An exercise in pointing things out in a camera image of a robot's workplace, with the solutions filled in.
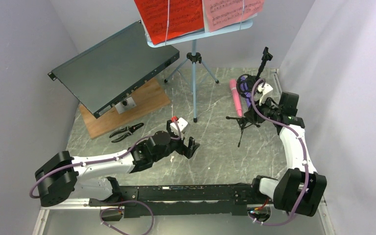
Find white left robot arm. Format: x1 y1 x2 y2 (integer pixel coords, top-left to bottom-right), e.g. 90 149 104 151
29 118 200 207

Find black pliers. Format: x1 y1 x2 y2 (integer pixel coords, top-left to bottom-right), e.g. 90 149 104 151
109 122 144 143

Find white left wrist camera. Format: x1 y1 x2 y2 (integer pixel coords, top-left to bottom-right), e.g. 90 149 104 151
170 116 189 140

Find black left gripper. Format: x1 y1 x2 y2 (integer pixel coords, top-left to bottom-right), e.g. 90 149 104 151
152 120 199 163

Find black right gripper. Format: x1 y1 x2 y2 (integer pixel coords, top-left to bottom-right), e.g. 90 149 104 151
244 94 282 124

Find black tripod mic stand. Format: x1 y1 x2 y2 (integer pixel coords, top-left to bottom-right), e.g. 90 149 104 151
226 73 267 148

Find light blue music stand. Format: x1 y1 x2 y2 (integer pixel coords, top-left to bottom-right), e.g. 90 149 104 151
146 19 253 123

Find pink microphone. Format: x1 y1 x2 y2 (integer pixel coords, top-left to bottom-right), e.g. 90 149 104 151
229 79 243 117

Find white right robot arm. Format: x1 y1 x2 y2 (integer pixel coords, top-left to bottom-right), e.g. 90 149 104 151
244 92 327 216

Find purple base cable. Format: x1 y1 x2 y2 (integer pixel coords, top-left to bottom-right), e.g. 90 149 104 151
99 199 156 235

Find black round-base mic stand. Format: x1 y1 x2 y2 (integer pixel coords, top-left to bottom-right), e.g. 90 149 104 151
244 47 273 92

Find dark grey rack unit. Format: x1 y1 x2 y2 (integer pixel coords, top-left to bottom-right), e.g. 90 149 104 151
48 22 180 118

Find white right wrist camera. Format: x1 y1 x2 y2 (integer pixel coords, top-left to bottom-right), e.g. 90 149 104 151
257 83 273 106

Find brown wooden board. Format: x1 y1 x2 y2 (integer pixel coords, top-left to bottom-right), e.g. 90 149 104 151
79 78 171 140

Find purple microphone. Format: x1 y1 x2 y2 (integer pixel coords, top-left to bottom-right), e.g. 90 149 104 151
240 76 251 107

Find red sheet music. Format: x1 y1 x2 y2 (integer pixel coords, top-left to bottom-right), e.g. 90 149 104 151
134 0 204 45

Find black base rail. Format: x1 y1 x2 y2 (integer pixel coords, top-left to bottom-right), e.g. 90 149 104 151
89 183 267 218

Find pink sheet music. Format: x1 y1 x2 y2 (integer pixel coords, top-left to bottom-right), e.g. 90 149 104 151
202 0 265 32

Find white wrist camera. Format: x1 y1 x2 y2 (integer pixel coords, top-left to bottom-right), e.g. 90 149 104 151
170 116 189 140
257 83 273 106

